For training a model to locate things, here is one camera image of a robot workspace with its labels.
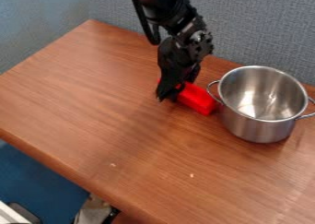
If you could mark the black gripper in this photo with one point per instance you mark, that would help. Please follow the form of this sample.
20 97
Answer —
180 54

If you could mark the red rectangular block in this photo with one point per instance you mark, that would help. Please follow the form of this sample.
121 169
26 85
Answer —
193 97

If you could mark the stainless steel pot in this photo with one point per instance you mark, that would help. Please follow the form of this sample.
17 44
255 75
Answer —
261 101

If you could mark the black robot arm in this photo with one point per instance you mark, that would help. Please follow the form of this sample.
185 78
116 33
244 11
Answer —
176 29

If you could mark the white device corner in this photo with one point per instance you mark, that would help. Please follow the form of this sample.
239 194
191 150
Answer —
14 214

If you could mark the grey table leg bracket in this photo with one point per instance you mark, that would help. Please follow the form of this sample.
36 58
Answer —
94 212

